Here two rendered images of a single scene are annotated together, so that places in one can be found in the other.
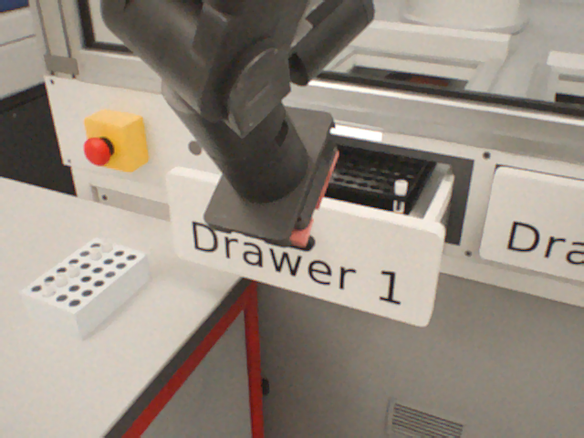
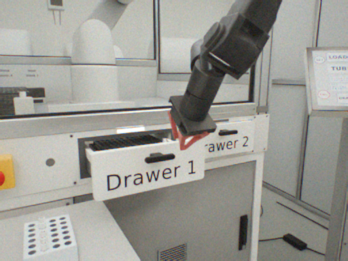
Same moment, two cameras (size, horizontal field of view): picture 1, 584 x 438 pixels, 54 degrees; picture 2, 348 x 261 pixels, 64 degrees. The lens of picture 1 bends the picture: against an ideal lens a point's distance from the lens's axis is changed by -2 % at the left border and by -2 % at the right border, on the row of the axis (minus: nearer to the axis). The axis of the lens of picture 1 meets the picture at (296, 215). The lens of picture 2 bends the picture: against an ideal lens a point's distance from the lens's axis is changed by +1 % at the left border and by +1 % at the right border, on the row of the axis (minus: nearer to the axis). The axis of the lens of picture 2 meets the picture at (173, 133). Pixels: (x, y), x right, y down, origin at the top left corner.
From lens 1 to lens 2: 0.49 m
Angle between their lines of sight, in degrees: 52
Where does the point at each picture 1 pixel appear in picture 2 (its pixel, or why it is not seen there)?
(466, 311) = (179, 189)
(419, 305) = (200, 170)
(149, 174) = (13, 190)
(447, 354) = (176, 213)
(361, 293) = (182, 175)
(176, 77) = (249, 54)
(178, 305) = (100, 228)
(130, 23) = (236, 40)
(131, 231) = (21, 223)
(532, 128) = not seen: hidden behind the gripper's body
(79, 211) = not seen: outside the picture
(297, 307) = not seen: hidden behind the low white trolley
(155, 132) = (20, 162)
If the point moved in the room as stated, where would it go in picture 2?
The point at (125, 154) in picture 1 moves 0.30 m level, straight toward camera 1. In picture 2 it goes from (11, 176) to (132, 194)
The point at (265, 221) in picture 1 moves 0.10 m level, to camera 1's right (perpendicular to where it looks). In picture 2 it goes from (208, 124) to (230, 117)
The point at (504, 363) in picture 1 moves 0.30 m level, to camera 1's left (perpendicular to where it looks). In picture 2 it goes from (194, 204) to (132, 247)
